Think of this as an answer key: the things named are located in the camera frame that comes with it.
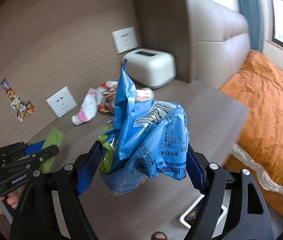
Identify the colourful wall sticker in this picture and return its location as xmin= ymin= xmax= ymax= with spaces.
xmin=0 ymin=79 xmax=36 ymax=122

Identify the teal curtain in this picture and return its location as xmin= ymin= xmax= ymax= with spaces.
xmin=238 ymin=0 xmax=265 ymax=52

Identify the orange bed blanket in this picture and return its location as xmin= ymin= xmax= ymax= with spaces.
xmin=220 ymin=50 xmax=283 ymax=216

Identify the grey bedside table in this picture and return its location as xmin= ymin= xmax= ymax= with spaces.
xmin=26 ymin=78 xmax=250 ymax=240

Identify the red slipper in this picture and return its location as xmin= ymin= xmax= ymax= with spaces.
xmin=151 ymin=231 xmax=168 ymax=240

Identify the green paper sheet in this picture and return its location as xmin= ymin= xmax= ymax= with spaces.
xmin=39 ymin=127 xmax=65 ymax=173

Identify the white ribbed tissue box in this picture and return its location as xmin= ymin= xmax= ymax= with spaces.
xmin=122 ymin=48 xmax=176 ymax=89

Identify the pink white wrapper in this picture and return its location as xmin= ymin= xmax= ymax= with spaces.
xmin=71 ymin=88 xmax=97 ymax=126

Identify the red patterned snack bag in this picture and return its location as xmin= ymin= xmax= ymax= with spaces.
xmin=96 ymin=81 xmax=118 ymax=113

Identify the beige padded headboard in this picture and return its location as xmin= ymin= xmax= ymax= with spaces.
xmin=186 ymin=0 xmax=250 ymax=89

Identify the white square trash bin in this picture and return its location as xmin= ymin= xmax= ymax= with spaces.
xmin=179 ymin=190 xmax=230 ymax=238

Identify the white wall socket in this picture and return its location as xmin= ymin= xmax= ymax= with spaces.
xmin=112 ymin=27 xmax=138 ymax=54
xmin=46 ymin=86 xmax=77 ymax=118

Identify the blue snack bag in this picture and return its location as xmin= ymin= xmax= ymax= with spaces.
xmin=99 ymin=60 xmax=189 ymax=194

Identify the lower white wall socket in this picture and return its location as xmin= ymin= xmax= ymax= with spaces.
xmin=46 ymin=86 xmax=77 ymax=118

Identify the clear pink plastic bag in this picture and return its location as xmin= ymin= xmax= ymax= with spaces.
xmin=136 ymin=88 xmax=154 ymax=102

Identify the upper white wall socket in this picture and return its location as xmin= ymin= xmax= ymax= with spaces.
xmin=112 ymin=27 xmax=138 ymax=54

